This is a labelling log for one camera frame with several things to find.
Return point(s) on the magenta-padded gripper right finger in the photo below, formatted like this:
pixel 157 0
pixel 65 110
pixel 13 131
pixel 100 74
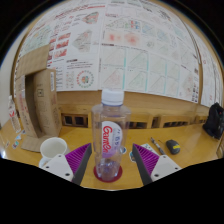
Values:
pixel 163 166

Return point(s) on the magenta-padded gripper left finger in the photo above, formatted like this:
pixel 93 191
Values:
pixel 58 166

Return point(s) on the clear plastic water bottle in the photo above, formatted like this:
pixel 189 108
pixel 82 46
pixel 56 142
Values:
pixel 110 133

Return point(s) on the white ceramic mug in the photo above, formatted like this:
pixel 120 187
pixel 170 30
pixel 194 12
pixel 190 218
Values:
pixel 53 146

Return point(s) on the dark pen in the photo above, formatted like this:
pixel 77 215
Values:
pixel 157 145

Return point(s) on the small black and yellow device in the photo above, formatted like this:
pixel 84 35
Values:
pixel 173 146

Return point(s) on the flat round red coaster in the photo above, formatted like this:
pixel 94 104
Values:
pixel 96 175

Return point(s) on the small colourful sticker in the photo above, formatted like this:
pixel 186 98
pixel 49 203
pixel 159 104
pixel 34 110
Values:
pixel 18 136
pixel 15 144

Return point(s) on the brown cardboard box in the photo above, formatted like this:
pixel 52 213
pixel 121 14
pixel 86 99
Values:
pixel 43 103

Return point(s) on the black bag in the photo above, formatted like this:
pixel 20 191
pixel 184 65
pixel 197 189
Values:
pixel 215 121

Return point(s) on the printed paper wall posters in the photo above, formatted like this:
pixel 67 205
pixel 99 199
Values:
pixel 133 50

